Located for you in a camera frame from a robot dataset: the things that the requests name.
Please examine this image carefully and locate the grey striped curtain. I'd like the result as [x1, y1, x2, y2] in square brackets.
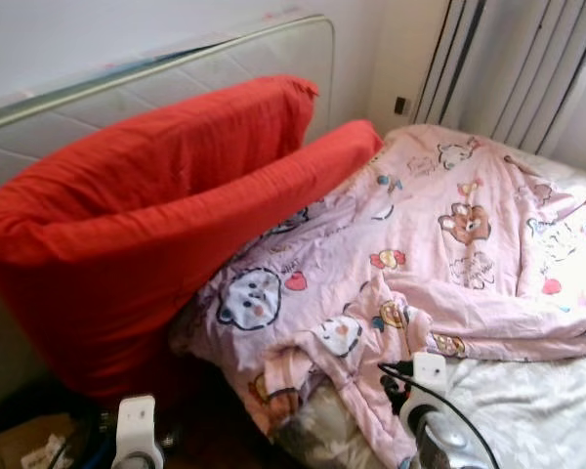
[413, 0, 586, 157]

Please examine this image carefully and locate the brown labelled cardboard box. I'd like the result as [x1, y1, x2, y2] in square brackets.
[0, 414, 79, 469]

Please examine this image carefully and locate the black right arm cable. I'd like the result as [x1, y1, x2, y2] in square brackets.
[379, 362, 501, 469]

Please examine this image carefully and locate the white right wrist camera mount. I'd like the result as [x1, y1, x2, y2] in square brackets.
[412, 352, 449, 409]

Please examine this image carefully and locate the white quilted mattress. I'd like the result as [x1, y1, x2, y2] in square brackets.
[0, 14, 336, 201]

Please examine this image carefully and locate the large red fabric cushion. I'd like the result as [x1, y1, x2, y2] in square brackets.
[0, 120, 385, 406]
[0, 75, 321, 267]

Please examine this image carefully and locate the pink cartoon print quilt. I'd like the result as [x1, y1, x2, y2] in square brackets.
[170, 122, 586, 467]

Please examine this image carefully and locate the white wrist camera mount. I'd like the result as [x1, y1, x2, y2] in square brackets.
[114, 395, 158, 462]
[412, 352, 449, 409]

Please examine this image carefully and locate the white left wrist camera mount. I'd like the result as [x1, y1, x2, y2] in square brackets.
[114, 395, 158, 462]

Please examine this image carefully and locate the beige floral bed sheet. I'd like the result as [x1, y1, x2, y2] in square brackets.
[273, 137, 586, 469]

